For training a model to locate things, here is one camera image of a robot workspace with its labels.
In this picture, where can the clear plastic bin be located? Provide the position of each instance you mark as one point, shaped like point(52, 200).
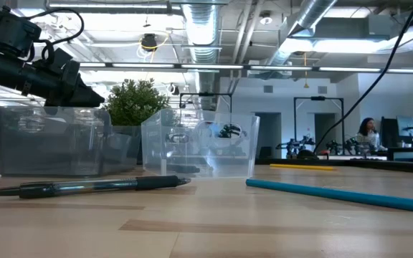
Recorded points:
point(199, 150)

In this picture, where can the black metal gantry frame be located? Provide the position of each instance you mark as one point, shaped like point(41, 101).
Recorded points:
point(317, 98)

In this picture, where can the yellow pencil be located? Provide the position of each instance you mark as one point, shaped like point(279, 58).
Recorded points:
point(299, 167)

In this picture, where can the person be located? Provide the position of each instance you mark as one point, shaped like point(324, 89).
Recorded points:
point(369, 138)

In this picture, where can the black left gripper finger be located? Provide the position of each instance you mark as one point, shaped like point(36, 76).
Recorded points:
point(88, 96)

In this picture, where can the background computer monitor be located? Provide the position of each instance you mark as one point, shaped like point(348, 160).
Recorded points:
point(407, 127)

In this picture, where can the black overhead camera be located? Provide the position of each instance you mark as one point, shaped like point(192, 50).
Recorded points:
point(149, 41)

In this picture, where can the overhead LED light bar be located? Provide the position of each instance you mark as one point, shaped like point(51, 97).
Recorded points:
point(210, 66)

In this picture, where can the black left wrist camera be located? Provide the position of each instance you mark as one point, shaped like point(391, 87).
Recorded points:
point(13, 32)

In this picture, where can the black retractable pen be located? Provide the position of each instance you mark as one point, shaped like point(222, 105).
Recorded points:
point(185, 168)
point(84, 186)

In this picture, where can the green plant in black pot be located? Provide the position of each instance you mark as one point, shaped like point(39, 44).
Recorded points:
point(135, 102)

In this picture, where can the blue pencil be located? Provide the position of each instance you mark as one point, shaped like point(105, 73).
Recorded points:
point(335, 195)

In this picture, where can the smoky grey plastic bin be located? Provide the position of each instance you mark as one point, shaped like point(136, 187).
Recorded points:
point(56, 143)

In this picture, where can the silver ventilation duct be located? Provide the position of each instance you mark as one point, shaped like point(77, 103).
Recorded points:
point(310, 14)
point(201, 32)

